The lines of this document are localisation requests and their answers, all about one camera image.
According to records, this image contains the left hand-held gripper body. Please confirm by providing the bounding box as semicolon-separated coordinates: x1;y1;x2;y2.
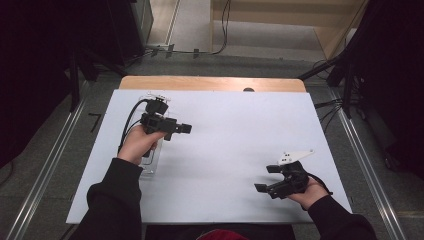
139;92;178;142

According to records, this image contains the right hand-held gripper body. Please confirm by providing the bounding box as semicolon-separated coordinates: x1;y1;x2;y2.
266;149;315;200

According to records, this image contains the clear plastic ball tube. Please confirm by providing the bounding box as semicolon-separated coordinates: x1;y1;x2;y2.
137;94;172;177

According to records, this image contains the person's right hand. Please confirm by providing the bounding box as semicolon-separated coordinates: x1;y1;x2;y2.
286;177;330;211

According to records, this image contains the person's left hand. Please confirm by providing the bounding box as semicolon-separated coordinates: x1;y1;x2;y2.
116;124;168;166

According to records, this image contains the white board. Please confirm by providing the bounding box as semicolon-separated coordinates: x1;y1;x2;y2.
65;88;354;225

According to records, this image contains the person's dark clothing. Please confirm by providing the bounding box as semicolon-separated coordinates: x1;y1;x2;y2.
145;223;297;240

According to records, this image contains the wooden table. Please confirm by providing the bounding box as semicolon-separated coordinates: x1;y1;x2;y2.
118;75;307;94

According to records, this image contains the person's red cap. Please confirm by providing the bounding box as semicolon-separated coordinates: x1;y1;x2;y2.
195;228;251;240

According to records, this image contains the black stand leg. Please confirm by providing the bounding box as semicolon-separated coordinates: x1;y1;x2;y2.
66;46;129;113

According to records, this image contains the black cabinet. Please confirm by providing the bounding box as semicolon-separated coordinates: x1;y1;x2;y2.
71;0;155;68

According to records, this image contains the black metal stand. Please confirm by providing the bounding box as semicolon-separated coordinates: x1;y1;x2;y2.
298;0;424;119

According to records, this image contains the light wooden furniture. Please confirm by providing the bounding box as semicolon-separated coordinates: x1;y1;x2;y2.
209;0;371;61

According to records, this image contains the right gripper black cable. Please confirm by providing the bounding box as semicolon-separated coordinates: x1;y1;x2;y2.
306;172;334;197

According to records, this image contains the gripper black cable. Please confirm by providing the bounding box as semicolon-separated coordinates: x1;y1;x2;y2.
117;98;150;154
306;172;334;197

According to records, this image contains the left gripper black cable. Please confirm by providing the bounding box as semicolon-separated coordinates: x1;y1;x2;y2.
117;98;150;154

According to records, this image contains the metal floor rail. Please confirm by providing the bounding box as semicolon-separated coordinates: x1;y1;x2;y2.
329;89;408;240
5;96;88;240

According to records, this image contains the bundle of black cables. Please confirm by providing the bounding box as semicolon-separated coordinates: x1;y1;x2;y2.
314;98;344;133

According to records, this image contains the black floor cable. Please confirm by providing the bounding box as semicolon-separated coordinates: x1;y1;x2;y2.
133;0;233;61

